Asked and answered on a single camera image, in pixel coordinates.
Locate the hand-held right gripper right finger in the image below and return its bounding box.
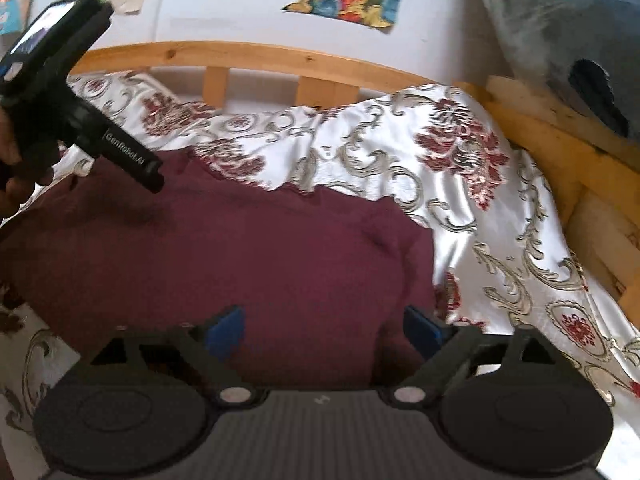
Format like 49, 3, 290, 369
391, 305, 565, 409

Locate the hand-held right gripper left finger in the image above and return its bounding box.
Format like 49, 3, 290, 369
90, 305, 258, 409

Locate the maroon long-sleeved top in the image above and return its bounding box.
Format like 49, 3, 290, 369
0, 147, 441, 391

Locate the person's left hand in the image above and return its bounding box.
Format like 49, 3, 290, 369
0, 107, 53, 222

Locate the orange-haired figure blue poster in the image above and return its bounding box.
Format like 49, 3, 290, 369
0, 0, 41, 36

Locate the floral satin blanket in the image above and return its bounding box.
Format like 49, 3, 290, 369
0, 72, 640, 480

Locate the clear plastic bag of bedding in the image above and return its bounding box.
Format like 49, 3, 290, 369
445, 0, 640, 141

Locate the wooden bed frame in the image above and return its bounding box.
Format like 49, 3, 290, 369
67, 40, 640, 311

